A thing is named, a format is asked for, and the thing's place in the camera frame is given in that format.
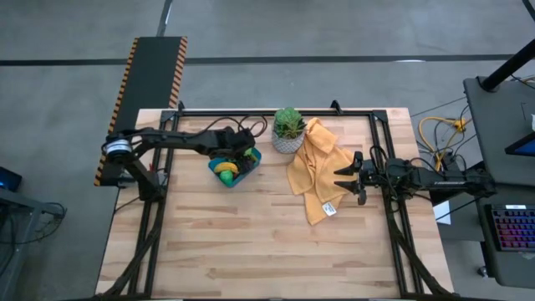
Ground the white paper sheet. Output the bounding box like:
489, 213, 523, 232
431, 200, 453, 227

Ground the yellow waffle cloth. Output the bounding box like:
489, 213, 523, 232
286, 116, 366, 227

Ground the monitor with blue screen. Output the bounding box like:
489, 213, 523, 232
504, 132, 535, 158

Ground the grey metal cart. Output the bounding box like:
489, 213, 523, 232
0, 185, 69, 301

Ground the potted succulent in patterned pot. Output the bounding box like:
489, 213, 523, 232
270, 106, 308, 156

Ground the yellow floor cable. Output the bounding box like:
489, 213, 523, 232
418, 115, 470, 152

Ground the dark device with blue light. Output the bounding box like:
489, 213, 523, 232
0, 166, 24, 193

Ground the yellow toy banana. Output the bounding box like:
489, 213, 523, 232
213, 161, 241, 176

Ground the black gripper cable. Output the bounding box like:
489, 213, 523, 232
204, 114, 269, 140
369, 144, 392, 169

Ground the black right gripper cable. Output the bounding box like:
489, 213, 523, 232
369, 144, 392, 169

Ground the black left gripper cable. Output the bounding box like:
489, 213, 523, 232
204, 114, 269, 140

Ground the backlit computer keyboard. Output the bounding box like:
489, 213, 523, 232
484, 203, 535, 253

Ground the black aluminium table frame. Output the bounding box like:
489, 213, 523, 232
94, 99, 461, 301

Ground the teal plastic container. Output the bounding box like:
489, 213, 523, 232
207, 145, 264, 190

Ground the black mat with orange stripes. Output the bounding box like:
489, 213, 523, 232
94, 35, 190, 188

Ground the black metal pole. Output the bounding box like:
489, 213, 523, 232
479, 38, 535, 93

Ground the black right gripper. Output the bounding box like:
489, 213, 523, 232
333, 150, 388, 207

